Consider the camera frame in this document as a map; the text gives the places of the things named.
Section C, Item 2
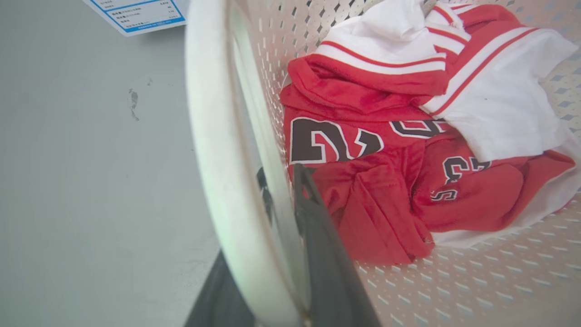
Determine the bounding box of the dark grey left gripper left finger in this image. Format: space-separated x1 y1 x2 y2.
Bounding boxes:
184 250 256 327

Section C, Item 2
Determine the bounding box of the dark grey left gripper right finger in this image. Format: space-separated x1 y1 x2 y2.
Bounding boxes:
293 163 382 327

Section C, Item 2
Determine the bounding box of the white perforated plastic laundry basket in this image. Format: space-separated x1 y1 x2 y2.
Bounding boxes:
185 0 581 327

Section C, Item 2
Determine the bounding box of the red and white sports jersey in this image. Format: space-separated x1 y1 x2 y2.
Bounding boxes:
279 0 581 266

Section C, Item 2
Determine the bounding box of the white paper label blue border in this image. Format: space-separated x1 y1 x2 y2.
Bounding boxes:
83 0 189 37

